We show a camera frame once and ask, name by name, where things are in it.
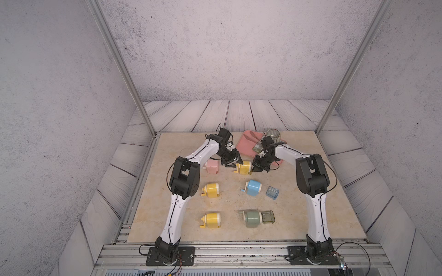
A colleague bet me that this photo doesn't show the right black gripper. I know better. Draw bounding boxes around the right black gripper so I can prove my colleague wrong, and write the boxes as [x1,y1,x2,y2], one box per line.
[249,154,275,173]

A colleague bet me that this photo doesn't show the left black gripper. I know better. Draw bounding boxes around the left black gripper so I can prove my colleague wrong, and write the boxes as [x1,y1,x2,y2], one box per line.
[217,148,245,168]

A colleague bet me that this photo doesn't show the yellow sharpener back row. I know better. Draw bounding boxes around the yellow sharpener back row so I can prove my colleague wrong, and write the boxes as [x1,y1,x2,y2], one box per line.
[234,161,252,175]

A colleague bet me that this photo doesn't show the pink pencil sharpener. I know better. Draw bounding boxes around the pink pencil sharpener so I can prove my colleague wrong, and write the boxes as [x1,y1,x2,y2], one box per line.
[203,159,220,174]

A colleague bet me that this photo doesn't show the blue pencil sharpener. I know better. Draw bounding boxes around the blue pencil sharpener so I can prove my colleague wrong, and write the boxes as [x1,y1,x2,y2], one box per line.
[241,179,262,197]

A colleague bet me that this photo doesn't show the blue sharpener tray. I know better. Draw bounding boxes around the blue sharpener tray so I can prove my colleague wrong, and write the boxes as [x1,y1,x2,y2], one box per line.
[266,186,280,200]

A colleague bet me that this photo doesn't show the green pencil sharpener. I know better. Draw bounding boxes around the green pencil sharpener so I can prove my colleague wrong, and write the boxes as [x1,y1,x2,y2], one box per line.
[239,210,262,228]

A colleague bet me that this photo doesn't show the yellow sharpener front row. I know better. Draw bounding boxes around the yellow sharpener front row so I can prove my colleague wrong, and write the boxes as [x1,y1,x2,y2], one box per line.
[200,212,221,228]

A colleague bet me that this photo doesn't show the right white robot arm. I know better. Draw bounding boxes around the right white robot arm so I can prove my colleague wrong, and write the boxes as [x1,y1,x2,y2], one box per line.
[252,136,334,265]

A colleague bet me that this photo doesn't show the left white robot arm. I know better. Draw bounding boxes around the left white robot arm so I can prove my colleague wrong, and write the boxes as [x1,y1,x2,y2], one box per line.
[149,127,243,265]

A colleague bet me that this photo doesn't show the pink serving tray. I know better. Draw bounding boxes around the pink serving tray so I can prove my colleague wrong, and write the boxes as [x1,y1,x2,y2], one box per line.
[235,129,287,166]

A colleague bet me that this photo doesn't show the pink tongs on tray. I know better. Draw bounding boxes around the pink tongs on tray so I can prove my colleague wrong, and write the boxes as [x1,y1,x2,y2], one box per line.
[244,130,262,143]

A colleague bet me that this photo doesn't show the green checkered cloth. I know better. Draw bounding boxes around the green checkered cloth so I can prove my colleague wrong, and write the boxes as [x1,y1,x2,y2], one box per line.
[253,142,264,154]

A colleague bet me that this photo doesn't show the ribbed grey cup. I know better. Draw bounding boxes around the ribbed grey cup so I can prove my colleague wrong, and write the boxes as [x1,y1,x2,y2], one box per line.
[266,129,281,143]

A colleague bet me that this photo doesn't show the clear glass cup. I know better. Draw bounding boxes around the clear glass cup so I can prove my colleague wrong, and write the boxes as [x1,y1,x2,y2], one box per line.
[179,147,195,159]

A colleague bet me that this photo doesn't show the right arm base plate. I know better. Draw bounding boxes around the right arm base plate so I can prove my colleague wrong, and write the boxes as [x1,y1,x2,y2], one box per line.
[285,246,340,266]

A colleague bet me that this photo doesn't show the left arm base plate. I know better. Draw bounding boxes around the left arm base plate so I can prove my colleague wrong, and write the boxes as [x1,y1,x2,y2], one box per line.
[146,246,195,267]

